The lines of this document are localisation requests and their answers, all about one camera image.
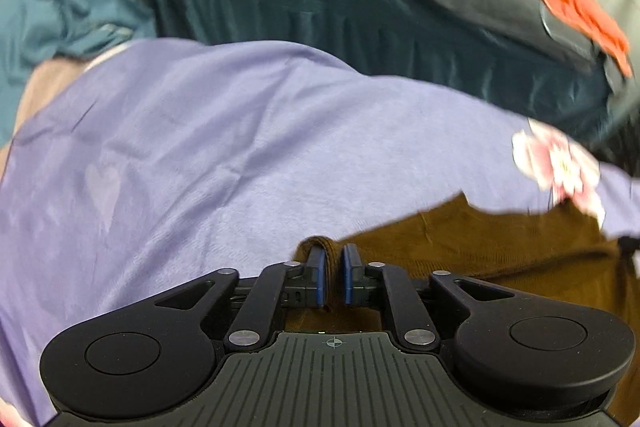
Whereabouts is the brown sweater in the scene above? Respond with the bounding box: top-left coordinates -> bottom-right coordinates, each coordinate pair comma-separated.
287,191 -> 640,333

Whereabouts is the light grey cloth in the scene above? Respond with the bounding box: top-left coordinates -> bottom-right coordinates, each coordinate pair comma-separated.
540,2 -> 627,94

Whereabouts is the orange cloth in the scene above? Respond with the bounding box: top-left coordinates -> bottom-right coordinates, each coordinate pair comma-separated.
520,0 -> 634,78

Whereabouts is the purple floral blanket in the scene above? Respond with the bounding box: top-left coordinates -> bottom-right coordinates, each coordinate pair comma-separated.
0,38 -> 640,427

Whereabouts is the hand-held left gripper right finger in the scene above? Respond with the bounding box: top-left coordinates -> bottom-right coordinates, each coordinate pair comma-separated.
341,243 -> 516,353

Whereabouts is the teal bed sheet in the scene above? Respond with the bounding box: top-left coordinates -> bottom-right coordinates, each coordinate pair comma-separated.
0,0 -> 157,148

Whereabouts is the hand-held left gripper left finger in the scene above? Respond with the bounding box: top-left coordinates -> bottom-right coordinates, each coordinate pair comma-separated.
155,244 -> 329,353

